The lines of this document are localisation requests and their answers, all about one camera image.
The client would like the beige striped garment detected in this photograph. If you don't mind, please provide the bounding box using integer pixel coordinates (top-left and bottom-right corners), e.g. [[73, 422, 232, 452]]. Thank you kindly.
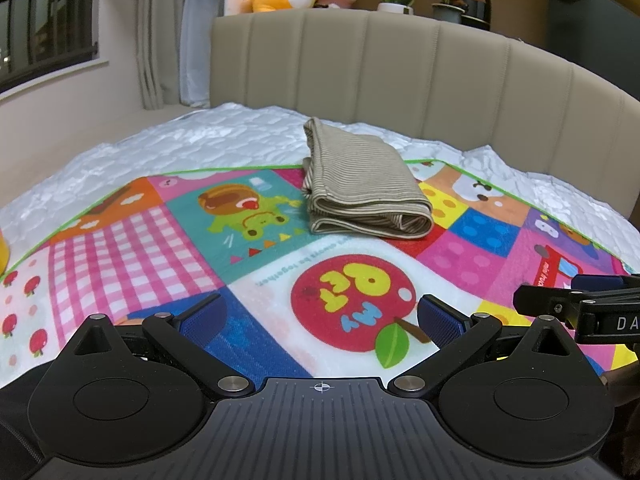
[[301, 116, 434, 237]]

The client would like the dark window railing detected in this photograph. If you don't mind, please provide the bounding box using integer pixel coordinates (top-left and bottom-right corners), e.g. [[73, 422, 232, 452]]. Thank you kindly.
[[0, 0, 108, 96]]

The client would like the black plant pot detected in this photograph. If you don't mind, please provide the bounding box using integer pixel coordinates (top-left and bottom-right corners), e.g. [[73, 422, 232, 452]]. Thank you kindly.
[[461, 0, 493, 31]]

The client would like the beige padded headboard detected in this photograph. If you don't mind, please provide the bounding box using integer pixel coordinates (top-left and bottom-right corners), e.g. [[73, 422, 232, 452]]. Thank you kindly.
[[210, 8, 640, 221]]

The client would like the colourful cartoon play mat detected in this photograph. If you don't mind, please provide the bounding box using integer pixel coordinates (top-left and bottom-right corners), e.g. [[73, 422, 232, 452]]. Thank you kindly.
[[0, 160, 640, 386]]

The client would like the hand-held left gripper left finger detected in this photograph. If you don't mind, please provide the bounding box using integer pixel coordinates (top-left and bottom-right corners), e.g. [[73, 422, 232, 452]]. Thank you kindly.
[[70, 295, 256, 401]]

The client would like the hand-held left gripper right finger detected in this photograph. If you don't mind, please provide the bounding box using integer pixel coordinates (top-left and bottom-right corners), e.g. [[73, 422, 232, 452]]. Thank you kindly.
[[390, 296, 581, 400]]

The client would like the light blue cloth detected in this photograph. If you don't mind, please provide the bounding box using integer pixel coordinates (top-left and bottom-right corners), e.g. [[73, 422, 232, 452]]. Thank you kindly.
[[179, 0, 226, 108]]

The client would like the beige curtain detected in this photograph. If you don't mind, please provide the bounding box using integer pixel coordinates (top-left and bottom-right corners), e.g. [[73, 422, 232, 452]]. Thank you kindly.
[[135, 0, 191, 111]]

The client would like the white quilted bedspread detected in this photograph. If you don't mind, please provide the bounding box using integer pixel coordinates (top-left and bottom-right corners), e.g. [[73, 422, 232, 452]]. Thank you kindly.
[[0, 102, 640, 261]]

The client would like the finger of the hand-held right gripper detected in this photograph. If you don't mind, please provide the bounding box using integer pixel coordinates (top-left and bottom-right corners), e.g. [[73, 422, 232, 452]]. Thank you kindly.
[[570, 274, 640, 292], [513, 285, 586, 317]]

